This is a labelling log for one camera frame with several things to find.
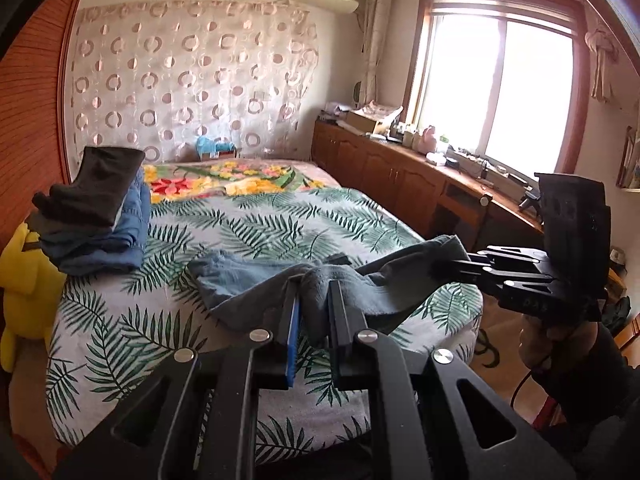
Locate small black tripod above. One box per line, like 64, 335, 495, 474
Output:
517, 187, 543, 211

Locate circle pattern wall curtain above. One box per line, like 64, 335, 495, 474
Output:
67, 0, 321, 163

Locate brown cardboard box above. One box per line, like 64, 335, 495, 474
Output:
345, 110, 381, 133

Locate wooden slatted wardrobe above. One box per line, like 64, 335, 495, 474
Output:
0, 0, 96, 461

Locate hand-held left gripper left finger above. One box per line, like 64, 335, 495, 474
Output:
52, 280, 303, 480

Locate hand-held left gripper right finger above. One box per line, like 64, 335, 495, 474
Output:
327, 280, 576, 480

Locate blue plastic bag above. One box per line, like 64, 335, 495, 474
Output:
195, 136, 226, 161

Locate person's right hand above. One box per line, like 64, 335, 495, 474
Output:
519, 321, 568, 368

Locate blue folded jeans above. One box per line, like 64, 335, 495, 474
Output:
40, 167, 151, 276

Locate tied pink curtain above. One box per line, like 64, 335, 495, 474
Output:
585, 25, 621, 101

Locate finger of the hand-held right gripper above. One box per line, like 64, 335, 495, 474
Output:
470, 245, 551, 270
434, 259, 555, 289

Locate blue denim short pants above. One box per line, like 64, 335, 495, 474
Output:
189, 234, 483, 333

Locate narrow patterned window curtain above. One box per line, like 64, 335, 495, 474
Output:
362, 0, 393, 108

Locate black cable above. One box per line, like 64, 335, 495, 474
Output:
509, 352, 553, 408

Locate small cardboard box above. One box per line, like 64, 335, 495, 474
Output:
200, 142, 238, 161

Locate black folded pants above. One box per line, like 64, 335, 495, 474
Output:
32, 146, 146, 228

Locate floral blanket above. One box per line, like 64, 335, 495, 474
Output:
142, 160, 346, 203

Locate person's right forearm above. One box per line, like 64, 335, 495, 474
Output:
540, 320, 640, 426

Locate yellow plush toy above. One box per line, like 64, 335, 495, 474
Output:
0, 222, 63, 373

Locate wooden frame window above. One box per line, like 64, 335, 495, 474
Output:
402, 0, 588, 191

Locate long wooden cabinet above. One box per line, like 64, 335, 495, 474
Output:
312, 117, 546, 266

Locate printed paper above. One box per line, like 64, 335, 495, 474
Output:
362, 101, 403, 121

